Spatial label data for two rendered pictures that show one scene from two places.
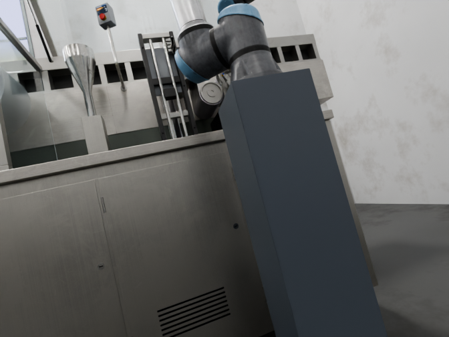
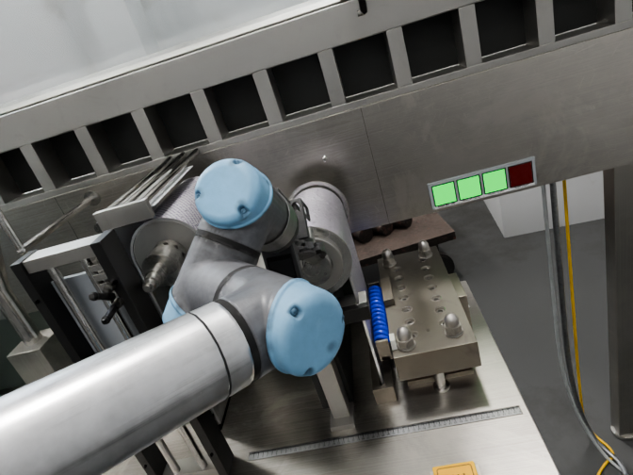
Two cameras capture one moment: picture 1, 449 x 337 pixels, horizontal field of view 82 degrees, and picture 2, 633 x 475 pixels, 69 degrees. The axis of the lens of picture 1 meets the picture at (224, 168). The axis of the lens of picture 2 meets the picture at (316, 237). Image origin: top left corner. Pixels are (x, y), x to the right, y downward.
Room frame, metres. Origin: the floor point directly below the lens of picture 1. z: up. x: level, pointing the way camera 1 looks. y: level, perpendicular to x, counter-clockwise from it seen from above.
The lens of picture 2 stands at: (0.68, -0.50, 1.63)
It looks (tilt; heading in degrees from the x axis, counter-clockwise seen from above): 24 degrees down; 26
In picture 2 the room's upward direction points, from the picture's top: 18 degrees counter-clockwise
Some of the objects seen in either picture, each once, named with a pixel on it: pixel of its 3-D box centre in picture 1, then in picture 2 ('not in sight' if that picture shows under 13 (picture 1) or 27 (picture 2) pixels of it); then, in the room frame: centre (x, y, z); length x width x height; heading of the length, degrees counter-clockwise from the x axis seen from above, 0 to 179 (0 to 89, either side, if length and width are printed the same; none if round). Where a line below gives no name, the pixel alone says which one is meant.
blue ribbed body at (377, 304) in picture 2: not in sight; (378, 313); (1.49, -0.19, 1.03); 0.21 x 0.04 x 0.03; 16
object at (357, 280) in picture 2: not in sight; (359, 283); (1.48, -0.17, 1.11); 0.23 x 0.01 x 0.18; 16
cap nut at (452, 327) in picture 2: not in sight; (451, 322); (1.41, -0.36, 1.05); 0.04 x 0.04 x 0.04
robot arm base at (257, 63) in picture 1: (254, 74); not in sight; (0.68, -0.14, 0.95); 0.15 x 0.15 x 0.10
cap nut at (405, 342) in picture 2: not in sight; (404, 335); (1.38, -0.28, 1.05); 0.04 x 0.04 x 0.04
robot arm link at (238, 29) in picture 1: (240, 36); not in sight; (0.69, -0.13, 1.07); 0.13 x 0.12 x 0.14; 61
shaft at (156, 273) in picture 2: not in sight; (153, 279); (1.20, 0.07, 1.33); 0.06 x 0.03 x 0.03; 16
